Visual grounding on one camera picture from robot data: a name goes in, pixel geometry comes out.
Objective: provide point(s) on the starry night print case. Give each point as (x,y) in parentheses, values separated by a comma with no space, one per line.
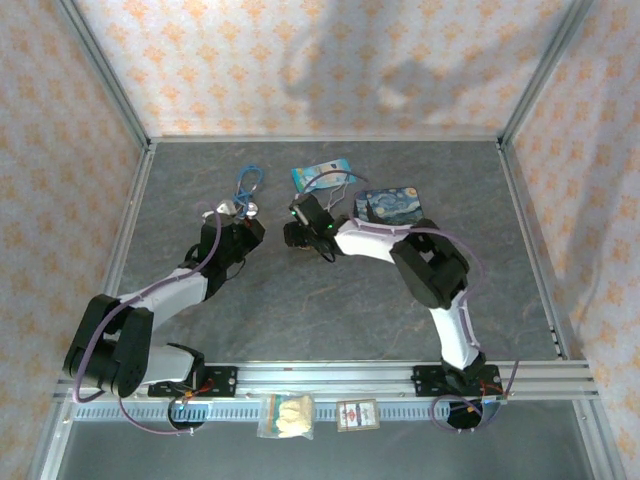
(395,205)

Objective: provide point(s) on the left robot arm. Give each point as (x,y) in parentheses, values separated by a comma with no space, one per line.
(170,291)

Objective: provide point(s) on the blue stethoscope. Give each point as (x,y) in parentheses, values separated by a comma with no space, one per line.
(252,209)

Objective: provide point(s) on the blue snack packet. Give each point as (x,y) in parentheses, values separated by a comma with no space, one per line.
(320,170)

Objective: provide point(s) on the clear bag of crackers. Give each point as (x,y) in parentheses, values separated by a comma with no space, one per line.
(292,415)

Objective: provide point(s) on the small playing card box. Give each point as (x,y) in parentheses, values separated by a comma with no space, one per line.
(357,415)

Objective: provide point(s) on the aluminium table edge rail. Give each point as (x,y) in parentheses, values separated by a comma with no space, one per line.
(537,250)
(127,240)
(325,139)

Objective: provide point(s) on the aluminium mounting rail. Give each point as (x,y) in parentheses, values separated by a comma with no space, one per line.
(325,375)

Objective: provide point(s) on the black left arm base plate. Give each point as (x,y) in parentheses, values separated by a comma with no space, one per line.
(222,381)

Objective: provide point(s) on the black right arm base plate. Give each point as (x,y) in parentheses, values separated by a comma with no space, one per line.
(427,380)

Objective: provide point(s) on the aluminium frame post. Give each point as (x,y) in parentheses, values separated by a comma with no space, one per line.
(545,70)
(107,75)

